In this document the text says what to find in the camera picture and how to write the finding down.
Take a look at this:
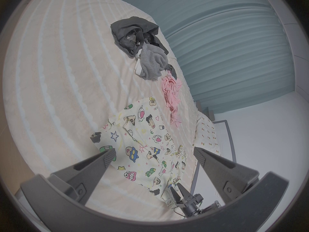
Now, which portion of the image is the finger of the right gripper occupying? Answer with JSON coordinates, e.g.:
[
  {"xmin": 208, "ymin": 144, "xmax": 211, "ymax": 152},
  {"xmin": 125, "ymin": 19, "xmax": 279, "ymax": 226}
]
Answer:
[
  {"xmin": 178, "ymin": 183, "xmax": 192, "ymax": 200},
  {"xmin": 170, "ymin": 186, "xmax": 181, "ymax": 203}
]

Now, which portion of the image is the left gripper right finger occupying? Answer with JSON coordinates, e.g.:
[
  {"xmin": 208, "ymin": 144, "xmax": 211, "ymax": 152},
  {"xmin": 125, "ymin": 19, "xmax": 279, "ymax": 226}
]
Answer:
[{"xmin": 193, "ymin": 148, "xmax": 259, "ymax": 201}]

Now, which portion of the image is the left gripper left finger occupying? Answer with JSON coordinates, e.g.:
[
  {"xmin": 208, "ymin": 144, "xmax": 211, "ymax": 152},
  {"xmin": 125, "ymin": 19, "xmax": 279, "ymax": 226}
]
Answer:
[{"xmin": 49, "ymin": 148, "xmax": 117, "ymax": 206}]

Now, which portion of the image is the white printed pyjama top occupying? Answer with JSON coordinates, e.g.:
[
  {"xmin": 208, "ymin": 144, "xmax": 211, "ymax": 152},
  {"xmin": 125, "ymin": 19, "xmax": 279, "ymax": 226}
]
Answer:
[{"xmin": 90, "ymin": 96, "xmax": 195, "ymax": 211}]

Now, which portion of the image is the bed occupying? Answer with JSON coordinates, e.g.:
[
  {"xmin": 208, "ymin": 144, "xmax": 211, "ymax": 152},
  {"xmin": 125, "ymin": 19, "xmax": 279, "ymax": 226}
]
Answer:
[{"xmin": 4, "ymin": 0, "xmax": 236, "ymax": 223}]

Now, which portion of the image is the pile of clothes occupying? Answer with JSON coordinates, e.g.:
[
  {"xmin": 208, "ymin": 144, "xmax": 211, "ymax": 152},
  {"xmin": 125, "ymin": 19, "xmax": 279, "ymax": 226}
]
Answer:
[{"xmin": 110, "ymin": 16, "xmax": 178, "ymax": 80}]

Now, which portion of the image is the white printed pillow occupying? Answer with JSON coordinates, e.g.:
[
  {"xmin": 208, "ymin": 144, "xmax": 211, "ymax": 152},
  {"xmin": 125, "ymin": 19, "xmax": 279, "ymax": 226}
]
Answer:
[{"xmin": 193, "ymin": 113, "xmax": 221, "ymax": 155}]

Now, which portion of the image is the grey bedside table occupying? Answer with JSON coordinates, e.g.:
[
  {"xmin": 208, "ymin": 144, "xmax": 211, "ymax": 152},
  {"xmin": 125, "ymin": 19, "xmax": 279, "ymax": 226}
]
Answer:
[{"xmin": 196, "ymin": 101, "xmax": 215, "ymax": 121}]

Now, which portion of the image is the pink garment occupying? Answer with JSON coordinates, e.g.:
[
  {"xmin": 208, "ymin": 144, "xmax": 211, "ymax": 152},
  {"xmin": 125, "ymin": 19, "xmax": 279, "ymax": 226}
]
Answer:
[{"xmin": 160, "ymin": 72, "xmax": 183, "ymax": 127}]

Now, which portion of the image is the blue-green curtain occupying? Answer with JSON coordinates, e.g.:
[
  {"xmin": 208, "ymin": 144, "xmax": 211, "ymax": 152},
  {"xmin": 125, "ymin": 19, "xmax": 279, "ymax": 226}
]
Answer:
[{"xmin": 118, "ymin": 0, "xmax": 296, "ymax": 115}]

